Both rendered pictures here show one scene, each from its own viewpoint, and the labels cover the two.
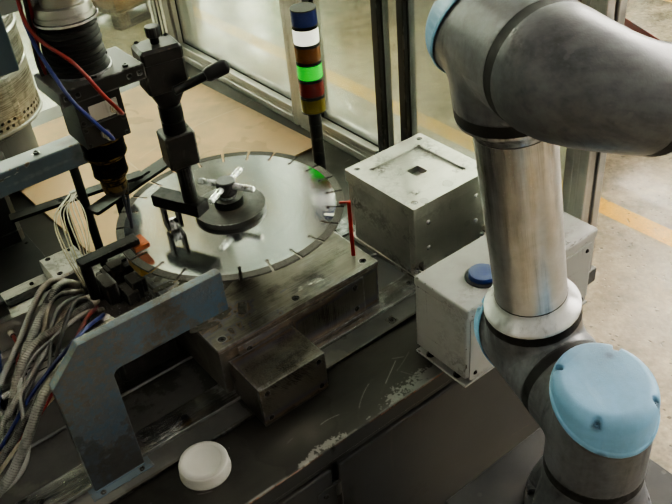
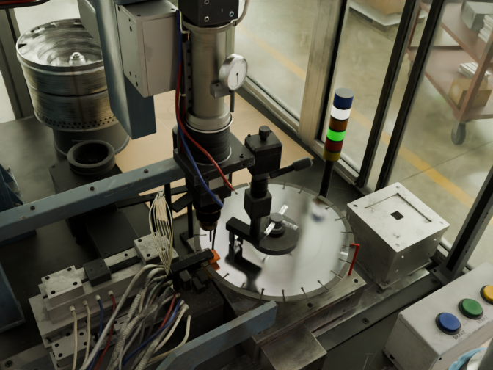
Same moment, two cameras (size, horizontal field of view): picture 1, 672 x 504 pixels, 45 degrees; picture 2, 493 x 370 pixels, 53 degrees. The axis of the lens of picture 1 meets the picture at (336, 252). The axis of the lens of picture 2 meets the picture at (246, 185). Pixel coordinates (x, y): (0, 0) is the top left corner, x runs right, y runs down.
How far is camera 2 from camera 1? 0.40 m
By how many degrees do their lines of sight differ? 5
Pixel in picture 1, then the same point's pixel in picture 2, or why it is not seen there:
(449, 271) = (424, 313)
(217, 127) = (245, 130)
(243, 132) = not seen: hidden behind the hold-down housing
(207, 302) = (263, 322)
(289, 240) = (317, 271)
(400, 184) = (386, 225)
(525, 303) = not seen: outside the picture
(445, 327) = (414, 352)
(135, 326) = (216, 341)
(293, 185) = (318, 220)
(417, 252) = (389, 274)
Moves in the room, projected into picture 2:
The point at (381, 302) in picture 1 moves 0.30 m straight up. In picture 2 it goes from (359, 305) to (389, 218)
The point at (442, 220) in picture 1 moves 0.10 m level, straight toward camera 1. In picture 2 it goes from (410, 255) to (411, 288)
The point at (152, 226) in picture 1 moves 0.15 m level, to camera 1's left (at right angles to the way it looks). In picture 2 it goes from (219, 238) to (150, 233)
